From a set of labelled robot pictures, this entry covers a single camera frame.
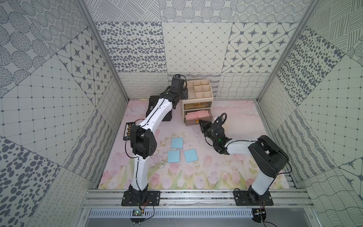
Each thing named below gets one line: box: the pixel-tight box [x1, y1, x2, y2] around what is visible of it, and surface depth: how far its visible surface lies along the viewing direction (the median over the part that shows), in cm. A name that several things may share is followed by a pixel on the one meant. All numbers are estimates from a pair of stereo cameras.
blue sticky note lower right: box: [183, 148, 199, 163], surface depth 92 cm
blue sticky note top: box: [171, 137, 184, 149], surface depth 97 cm
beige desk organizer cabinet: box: [180, 79, 214, 112], surface depth 94 cm
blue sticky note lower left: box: [167, 150, 181, 163], surface depth 91 cm
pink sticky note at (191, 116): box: [185, 111, 198, 122], surface depth 99 cm
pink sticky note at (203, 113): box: [197, 109, 210, 119], surface depth 99 cm
